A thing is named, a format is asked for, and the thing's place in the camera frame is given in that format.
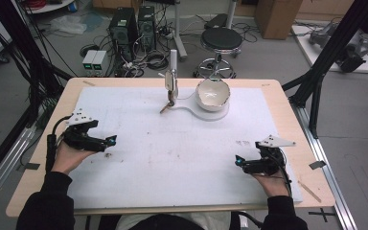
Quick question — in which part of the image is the white key stand with peg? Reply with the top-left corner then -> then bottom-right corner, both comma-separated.
157,49 -> 231,123

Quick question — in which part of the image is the white metal post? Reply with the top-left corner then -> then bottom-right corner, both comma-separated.
224,0 -> 240,31

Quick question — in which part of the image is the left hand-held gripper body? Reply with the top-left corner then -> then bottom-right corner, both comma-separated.
61,108 -> 108,153

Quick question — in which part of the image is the black tape piece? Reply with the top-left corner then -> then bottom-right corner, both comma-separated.
15,162 -> 41,172
308,160 -> 328,171

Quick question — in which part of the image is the white floor board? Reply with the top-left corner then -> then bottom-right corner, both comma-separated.
291,24 -> 368,75

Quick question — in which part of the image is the person's left hand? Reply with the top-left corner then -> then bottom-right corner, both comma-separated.
51,140 -> 98,176

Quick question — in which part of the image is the white round table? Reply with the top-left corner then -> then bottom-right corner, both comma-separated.
21,0 -> 77,14

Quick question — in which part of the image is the slim black computer tower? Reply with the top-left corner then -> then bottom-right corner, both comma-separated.
137,5 -> 157,53

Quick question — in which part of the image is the brown leather cord keychain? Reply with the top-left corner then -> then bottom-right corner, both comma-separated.
159,90 -> 177,115

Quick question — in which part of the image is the thin wooden stick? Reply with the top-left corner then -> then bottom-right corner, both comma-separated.
297,180 -> 322,203

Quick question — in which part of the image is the aluminium rail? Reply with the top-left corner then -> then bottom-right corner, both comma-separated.
0,126 -> 38,212
290,103 -> 359,230

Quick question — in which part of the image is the black tape cross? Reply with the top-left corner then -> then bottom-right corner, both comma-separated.
308,207 -> 336,223

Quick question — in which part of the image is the large black computer tower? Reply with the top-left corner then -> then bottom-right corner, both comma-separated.
108,7 -> 139,62

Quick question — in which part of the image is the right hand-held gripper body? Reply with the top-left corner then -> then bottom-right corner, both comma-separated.
242,134 -> 297,176

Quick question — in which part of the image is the black frame strut with cables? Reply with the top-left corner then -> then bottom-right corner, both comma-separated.
0,0 -> 75,128

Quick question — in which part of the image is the coiled black cable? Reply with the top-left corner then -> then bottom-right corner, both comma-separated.
146,50 -> 171,72

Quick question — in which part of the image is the clear plastic bag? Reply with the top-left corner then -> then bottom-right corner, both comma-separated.
49,14 -> 88,35

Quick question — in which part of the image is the brown cardboard box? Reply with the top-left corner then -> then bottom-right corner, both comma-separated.
254,0 -> 304,40

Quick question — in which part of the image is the black round stool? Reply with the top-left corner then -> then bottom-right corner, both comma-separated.
193,27 -> 244,80

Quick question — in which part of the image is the person's right hand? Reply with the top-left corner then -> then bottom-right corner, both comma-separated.
252,171 -> 291,198

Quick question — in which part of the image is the wooden table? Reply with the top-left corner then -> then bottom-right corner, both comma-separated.
5,77 -> 336,218

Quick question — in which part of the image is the grey bench power supply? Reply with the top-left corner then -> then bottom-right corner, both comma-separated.
91,50 -> 109,78
81,49 -> 99,78

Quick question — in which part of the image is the white foam mat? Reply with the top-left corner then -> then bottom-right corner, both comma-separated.
66,85 -> 304,210

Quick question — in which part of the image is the white ceramic bowl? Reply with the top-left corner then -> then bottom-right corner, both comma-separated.
195,79 -> 231,113

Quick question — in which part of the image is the grey machine on board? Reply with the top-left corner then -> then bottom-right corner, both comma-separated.
309,21 -> 368,73

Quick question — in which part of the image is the white metal desk leg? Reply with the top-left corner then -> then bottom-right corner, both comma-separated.
172,0 -> 189,62

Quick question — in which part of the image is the black foot pedal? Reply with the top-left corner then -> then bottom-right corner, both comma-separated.
203,12 -> 228,31

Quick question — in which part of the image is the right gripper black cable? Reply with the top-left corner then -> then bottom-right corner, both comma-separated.
265,148 -> 294,197

